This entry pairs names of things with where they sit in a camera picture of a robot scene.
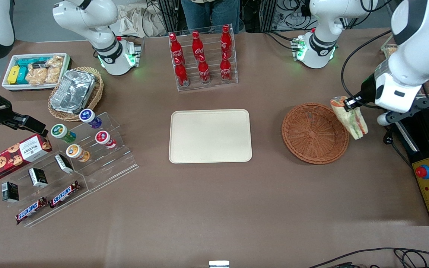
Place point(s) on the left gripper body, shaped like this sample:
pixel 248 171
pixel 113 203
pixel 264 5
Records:
pixel 366 92

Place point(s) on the triangle sandwich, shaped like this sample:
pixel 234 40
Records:
pixel 354 123

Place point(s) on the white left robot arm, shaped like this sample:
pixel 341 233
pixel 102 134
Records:
pixel 419 37

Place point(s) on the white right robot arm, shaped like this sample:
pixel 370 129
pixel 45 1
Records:
pixel 88 15

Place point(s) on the brown wicker basket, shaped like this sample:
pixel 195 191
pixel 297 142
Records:
pixel 313 136

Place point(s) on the light wicker basket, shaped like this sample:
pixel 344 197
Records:
pixel 97 87

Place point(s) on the cream plastic tray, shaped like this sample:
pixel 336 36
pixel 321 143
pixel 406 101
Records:
pixel 210 136

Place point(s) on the green gum jar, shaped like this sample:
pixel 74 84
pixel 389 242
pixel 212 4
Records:
pixel 62 133

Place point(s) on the white plastic snack bin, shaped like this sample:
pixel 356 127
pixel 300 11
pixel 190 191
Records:
pixel 6 83

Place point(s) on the red Walkers shortbread box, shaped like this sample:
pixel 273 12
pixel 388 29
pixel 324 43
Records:
pixel 15 156

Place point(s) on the yellow snack box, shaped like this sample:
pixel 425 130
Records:
pixel 13 74

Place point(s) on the teal snack box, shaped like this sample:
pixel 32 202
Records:
pixel 26 61
pixel 22 76

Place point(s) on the clear snack container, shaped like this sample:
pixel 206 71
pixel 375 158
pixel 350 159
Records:
pixel 390 48

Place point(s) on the small black carton box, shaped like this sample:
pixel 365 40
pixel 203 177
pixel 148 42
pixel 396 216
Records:
pixel 64 163
pixel 9 191
pixel 37 177

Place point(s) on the clear cookie pack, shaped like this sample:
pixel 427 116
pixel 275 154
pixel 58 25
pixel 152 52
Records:
pixel 35 76
pixel 53 72

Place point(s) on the black power plug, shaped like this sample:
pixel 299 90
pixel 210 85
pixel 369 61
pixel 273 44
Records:
pixel 388 139

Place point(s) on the orange gum jar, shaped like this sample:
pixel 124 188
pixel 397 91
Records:
pixel 76 152

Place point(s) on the aluminium foil container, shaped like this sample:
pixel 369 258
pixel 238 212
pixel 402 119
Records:
pixel 75 91

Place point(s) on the purple gum jar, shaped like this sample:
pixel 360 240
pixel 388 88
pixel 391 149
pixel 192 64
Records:
pixel 89 117

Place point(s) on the dark wrapped snack bar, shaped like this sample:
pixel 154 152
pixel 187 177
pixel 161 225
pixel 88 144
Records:
pixel 39 65

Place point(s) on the black appliance base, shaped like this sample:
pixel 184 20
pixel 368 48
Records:
pixel 423 145

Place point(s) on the red gum jar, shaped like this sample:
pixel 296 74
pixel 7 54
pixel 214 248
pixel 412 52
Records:
pixel 105 139

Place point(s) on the Snickers chocolate bar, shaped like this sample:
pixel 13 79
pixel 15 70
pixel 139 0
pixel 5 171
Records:
pixel 31 210
pixel 64 193

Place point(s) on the clear acrylic stepped stand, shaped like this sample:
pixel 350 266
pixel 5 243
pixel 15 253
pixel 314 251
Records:
pixel 50 208
pixel 114 167

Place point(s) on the red Coca-Cola bottle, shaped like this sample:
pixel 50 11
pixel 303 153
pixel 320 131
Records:
pixel 176 48
pixel 181 73
pixel 226 40
pixel 203 70
pixel 197 45
pixel 225 67

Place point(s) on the clear acrylic bottle rack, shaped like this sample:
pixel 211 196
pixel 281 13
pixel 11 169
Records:
pixel 214 83

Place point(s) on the white cloth bag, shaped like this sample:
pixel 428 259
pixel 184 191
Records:
pixel 136 20

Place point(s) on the person in blue jeans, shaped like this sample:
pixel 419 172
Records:
pixel 210 13

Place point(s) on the small white device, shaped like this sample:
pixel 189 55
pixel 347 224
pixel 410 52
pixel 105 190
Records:
pixel 219 264

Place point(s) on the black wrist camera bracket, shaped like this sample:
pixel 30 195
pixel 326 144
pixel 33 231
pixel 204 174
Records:
pixel 415 108

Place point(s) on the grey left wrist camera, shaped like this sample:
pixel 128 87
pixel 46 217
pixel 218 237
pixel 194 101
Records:
pixel 384 119

